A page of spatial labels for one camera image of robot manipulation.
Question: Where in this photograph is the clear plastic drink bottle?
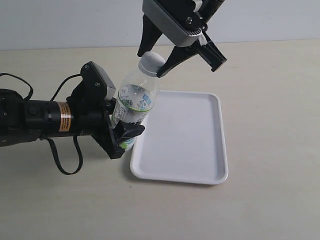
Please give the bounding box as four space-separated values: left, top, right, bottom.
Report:
111 67 161 151

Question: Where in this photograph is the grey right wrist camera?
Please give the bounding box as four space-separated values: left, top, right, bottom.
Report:
142 0 203 47

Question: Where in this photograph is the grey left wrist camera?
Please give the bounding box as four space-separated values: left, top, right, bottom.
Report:
80 61 116 101

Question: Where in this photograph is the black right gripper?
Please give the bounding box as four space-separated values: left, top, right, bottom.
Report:
137 0 227 78

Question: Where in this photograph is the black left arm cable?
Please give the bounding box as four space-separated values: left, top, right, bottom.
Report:
0 72 83 175

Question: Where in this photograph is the white rectangular plastic tray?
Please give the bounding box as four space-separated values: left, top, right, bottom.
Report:
130 90 229 185

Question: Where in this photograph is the white bottle cap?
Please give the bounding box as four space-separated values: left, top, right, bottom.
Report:
138 51 166 77

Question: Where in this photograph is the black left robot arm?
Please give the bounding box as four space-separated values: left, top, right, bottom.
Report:
0 82 145 159

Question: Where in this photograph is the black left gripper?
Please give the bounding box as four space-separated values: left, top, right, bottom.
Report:
66 82 145 160

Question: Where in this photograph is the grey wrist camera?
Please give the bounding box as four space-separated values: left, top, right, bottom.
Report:
80 61 116 101
142 0 203 47

